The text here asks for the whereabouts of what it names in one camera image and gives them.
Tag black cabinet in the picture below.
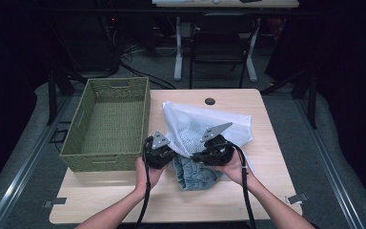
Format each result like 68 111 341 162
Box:
51 12 122 74

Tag aluminium floor rail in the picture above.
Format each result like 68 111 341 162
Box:
295 96 365 229
0 94 74 229

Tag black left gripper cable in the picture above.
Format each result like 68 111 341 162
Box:
135 142 153 229

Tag person's left hand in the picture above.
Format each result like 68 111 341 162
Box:
134 156 170 196

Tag white-legged desk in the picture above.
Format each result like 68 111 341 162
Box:
152 0 300 83

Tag black metal stand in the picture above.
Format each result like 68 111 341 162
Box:
260 63 319 130
45 61 89 127

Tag person's right hand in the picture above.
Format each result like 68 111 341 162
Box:
213 149 259 193

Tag black chair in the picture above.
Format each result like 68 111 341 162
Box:
189 12 259 91

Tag black floor cables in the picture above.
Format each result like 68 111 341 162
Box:
119 42 177 91

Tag white mesh laundry bag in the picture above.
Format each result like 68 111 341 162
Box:
161 100 254 173

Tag grey table clip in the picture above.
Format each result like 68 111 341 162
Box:
285 193 309 205
42 197 68 209

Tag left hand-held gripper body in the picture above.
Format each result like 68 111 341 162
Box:
143 130 176 170

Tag light blue denim garment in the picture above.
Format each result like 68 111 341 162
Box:
171 154 224 192

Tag green woven basket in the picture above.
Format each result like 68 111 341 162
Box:
59 76 152 173

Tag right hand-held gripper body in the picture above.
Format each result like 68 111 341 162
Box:
190 121 236 167

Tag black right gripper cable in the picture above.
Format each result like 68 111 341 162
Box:
227 142 257 229

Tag black floor bracket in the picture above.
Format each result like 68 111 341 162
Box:
48 120 72 145

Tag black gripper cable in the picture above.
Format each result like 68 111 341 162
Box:
135 142 153 229
227 142 257 229

